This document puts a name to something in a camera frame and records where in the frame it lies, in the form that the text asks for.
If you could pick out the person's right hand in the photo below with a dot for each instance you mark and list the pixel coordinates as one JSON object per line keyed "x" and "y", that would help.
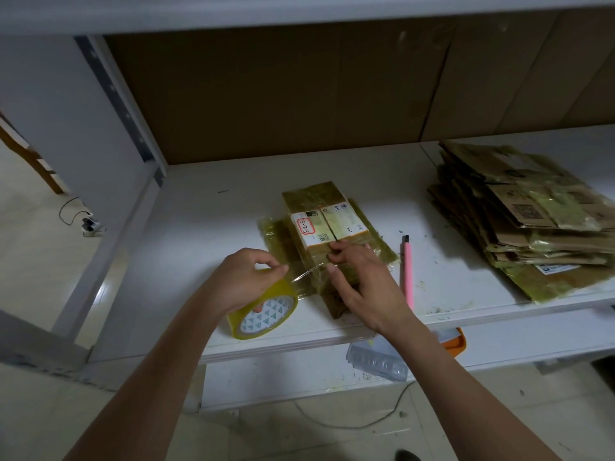
{"x": 375, "y": 293}

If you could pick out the person's left hand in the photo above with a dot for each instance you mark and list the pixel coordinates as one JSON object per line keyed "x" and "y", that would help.
{"x": 240, "y": 281}

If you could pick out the pink utility knife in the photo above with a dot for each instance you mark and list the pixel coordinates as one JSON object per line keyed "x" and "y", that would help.
{"x": 407, "y": 273}

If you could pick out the yellow tape roll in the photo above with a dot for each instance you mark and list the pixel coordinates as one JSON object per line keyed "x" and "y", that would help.
{"x": 267, "y": 319}

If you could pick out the white metal shelf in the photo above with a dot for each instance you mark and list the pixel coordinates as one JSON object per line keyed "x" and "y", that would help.
{"x": 231, "y": 197}

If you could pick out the labelled taped cardboard box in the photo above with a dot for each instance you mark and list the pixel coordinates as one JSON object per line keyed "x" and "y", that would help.
{"x": 322, "y": 221}

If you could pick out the stack of cardboard boxes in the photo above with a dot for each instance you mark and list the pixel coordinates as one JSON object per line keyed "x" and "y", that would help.
{"x": 528, "y": 216}

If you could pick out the person's left forearm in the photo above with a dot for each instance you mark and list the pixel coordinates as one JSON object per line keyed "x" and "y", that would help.
{"x": 144, "y": 389}

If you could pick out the person's right forearm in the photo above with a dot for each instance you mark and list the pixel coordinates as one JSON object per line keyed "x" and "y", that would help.
{"x": 471, "y": 398}

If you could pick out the person's right leg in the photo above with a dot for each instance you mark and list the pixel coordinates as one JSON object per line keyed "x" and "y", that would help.
{"x": 407, "y": 455}

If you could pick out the orange plastic object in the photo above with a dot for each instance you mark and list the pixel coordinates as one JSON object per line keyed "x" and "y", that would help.
{"x": 455, "y": 342}

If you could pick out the white power strip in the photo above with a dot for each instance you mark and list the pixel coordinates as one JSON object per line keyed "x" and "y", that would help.
{"x": 91, "y": 224}

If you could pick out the wooden chair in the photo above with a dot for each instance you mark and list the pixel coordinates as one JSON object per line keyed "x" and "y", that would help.
{"x": 29, "y": 158}

